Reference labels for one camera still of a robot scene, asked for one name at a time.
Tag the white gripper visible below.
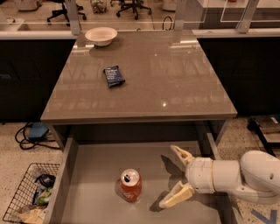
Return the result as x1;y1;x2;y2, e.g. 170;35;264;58
159;145;214;209

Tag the red coke can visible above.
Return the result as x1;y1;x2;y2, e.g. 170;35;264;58
120;169;142;202

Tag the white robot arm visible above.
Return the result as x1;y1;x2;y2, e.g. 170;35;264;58
159;145;280;208

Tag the grey counter cabinet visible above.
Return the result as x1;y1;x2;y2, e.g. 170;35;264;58
41;30;237;142

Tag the grey open top drawer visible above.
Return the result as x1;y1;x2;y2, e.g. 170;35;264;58
44;136;244;224

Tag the dark blue snack packet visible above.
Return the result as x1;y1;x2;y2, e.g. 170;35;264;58
103;66;125;88

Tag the blue foot pedal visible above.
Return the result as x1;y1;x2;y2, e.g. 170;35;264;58
28;122;49;141

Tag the white bowl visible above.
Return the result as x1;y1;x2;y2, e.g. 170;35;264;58
85;27;117;46

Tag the black office chair right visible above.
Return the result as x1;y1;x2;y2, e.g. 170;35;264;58
116;0;152;20

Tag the black office chair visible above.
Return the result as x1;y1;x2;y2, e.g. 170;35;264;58
46;0;87;26
116;0;152;20

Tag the black office chair left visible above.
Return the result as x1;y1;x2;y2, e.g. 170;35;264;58
46;0;87;26

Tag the black wire basket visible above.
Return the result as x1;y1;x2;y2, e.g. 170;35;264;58
3;163;60;223

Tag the black floor cable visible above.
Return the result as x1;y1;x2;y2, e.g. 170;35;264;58
14;122;61;151

